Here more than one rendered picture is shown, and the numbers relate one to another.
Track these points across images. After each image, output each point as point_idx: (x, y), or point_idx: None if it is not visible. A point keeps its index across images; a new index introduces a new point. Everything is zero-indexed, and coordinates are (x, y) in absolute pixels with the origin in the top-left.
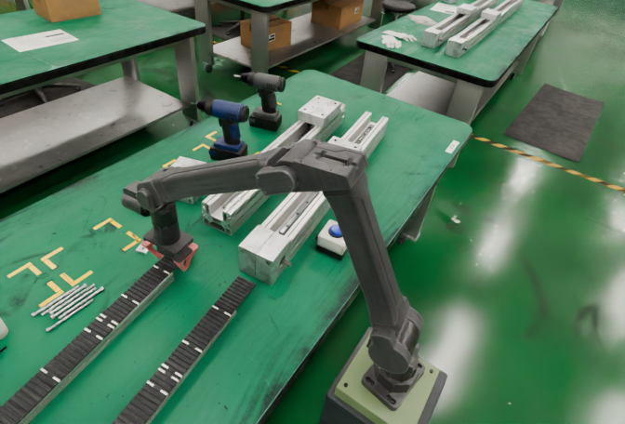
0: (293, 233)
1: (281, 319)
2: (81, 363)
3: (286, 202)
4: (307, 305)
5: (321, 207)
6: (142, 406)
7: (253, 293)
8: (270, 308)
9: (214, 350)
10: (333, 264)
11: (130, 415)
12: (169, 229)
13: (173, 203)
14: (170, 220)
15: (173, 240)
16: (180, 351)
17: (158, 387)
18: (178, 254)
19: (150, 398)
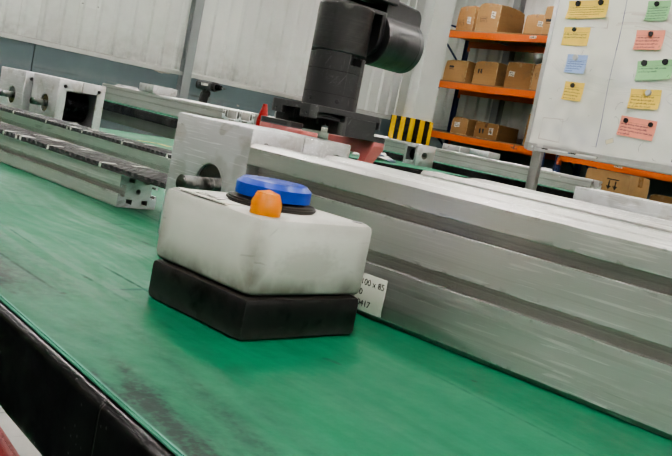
0: (286, 150)
1: (29, 209)
2: (141, 156)
3: (474, 188)
4: (24, 225)
5: (460, 236)
6: (9, 128)
7: (157, 223)
8: (83, 215)
9: (50, 184)
10: (145, 285)
11: (7, 126)
12: (311, 53)
13: (346, 2)
14: (317, 30)
15: (305, 91)
16: (72, 146)
17: (26, 133)
18: (274, 105)
19: (15, 130)
